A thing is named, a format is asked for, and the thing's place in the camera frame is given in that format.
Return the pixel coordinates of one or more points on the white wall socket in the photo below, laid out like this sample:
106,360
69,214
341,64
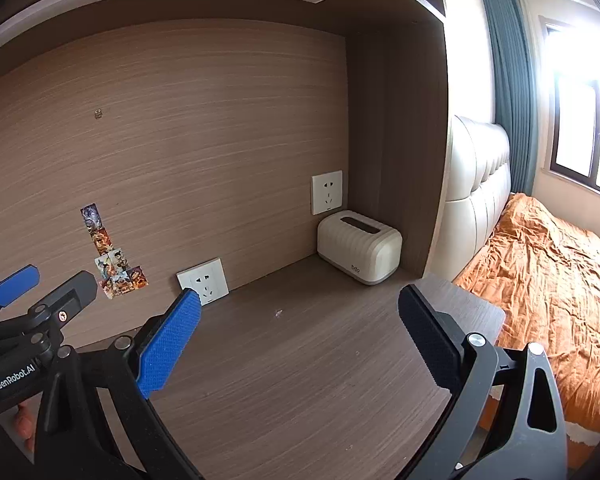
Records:
205,280
327,192

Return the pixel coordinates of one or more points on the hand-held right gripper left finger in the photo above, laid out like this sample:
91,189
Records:
172,340

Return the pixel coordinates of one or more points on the cream padded headboard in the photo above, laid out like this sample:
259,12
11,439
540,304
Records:
475,185

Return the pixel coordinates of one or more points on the person's left hand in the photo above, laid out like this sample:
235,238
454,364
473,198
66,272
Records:
25,422

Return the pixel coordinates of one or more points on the orange blanket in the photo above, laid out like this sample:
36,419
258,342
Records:
545,280

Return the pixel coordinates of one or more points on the cream tissue box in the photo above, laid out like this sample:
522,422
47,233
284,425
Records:
360,245

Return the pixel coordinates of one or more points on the dark framed window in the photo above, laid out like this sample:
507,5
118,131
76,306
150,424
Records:
585,125

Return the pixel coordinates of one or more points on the group of colourful wall stickers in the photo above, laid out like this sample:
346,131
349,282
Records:
112,265

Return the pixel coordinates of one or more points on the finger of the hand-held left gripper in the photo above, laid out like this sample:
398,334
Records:
15,280
67,292

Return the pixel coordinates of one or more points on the teal curtain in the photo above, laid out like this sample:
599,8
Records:
512,85

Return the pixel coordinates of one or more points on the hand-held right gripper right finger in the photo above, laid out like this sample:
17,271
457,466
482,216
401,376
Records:
430,340

